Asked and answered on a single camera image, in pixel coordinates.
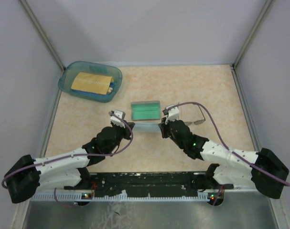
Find light blue cleaning cloth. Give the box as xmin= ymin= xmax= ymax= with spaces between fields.
xmin=133 ymin=122 xmax=161 ymax=133

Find grey glasses case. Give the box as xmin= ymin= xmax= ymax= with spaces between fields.
xmin=131 ymin=101 xmax=161 ymax=121

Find metal frame sunglasses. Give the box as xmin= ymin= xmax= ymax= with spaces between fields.
xmin=179 ymin=104 xmax=206 ymax=126

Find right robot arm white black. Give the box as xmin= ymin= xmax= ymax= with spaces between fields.
xmin=159 ymin=118 xmax=289 ymax=199

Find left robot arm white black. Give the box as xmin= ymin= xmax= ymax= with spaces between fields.
xmin=1 ymin=122 xmax=135 ymax=204

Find teal plastic bin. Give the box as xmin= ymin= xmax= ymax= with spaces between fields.
xmin=58 ymin=61 xmax=123 ymax=103

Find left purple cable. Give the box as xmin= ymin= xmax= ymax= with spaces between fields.
xmin=1 ymin=111 xmax=134 ymax=208

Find purple cable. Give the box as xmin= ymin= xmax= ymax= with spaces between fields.
xmin=1 ymin=111 xmax=134 ymax=208
xmin=162 ymin=102 xmax=290 ymax=206

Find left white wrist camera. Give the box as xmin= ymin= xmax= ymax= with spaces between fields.
xmin=109 ymin=110 xmax=125 ymax=128

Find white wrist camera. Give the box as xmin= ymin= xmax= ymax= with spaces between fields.
xmin=109 ymin=110 xmax=125 ymax=128
xmin=162 ymin=104 xmax=180 ymax=125

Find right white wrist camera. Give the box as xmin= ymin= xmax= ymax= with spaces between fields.
xmin=162 ymin=104 xmax=180 ymax=125

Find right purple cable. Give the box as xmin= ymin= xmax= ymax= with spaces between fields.
xmin=162 ymin=102 xmax=290 ymax=206

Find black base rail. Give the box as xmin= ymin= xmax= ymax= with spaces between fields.
xmin=64 ymin=171 xmax=234 ymax=199

